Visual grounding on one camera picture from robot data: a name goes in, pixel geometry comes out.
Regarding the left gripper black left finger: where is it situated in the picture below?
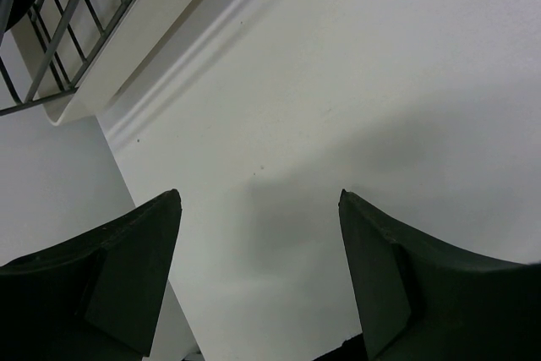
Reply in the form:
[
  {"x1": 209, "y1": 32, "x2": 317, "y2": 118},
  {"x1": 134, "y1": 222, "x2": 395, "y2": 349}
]
[{"x1": 1, "y1": 189, "x2": 182, "y2": 360}]

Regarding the cream drain tray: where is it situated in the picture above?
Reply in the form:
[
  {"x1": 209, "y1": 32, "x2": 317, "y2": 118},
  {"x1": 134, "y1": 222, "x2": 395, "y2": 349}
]
[{"x1": 8, "y1": 0, "x2": 232, "y2": 126}]

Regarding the grey wire dish rack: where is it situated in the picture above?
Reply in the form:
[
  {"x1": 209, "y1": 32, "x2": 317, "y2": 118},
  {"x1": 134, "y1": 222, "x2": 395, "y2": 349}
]
[{"x1": 1, "y1": 0, "x2": 137, "y2": 120}]

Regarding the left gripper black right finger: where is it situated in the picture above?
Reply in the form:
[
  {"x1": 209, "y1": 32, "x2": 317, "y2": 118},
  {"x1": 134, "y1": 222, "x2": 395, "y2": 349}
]
[{"x1": 338, "y1": 191, "x2": 540, "y2": 360}]

